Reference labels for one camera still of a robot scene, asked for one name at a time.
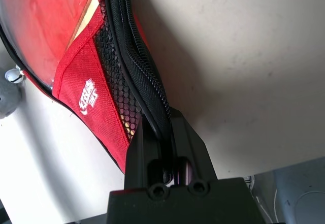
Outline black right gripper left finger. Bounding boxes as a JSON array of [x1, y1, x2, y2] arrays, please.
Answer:
[[124, 118, 165, 191]]

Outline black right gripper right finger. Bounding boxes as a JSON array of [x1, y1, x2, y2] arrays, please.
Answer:
[[169, 108, 218, 184]]

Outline red black paddle case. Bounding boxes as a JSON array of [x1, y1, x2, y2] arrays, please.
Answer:
[[0, 0, 176, 184]]

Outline white fluffy pom-pom keychain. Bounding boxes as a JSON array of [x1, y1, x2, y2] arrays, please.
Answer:
[[0, 66, 26, 119]]

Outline red ping-pong paddle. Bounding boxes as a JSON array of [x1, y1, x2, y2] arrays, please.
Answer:
[[0, 0, 102, 87]]

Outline thin white floor cable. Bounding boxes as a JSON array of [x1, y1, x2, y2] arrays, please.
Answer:
[[255, 188, 280, 224]]

